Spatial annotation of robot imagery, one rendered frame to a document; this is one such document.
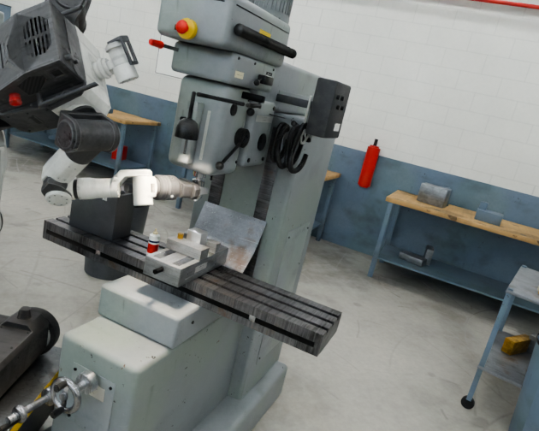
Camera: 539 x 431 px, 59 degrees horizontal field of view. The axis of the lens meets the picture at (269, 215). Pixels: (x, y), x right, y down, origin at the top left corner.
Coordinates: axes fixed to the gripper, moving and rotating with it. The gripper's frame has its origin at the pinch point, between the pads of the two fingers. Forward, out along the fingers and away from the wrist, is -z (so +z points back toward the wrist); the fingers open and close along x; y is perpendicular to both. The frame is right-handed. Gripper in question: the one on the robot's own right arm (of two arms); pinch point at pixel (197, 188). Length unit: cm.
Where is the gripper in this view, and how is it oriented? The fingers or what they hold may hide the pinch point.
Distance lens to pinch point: 179.5
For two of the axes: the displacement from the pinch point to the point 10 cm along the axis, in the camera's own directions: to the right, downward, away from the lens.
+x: -6.9, -3.3, 6.4
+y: -2.3, 9.4, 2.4
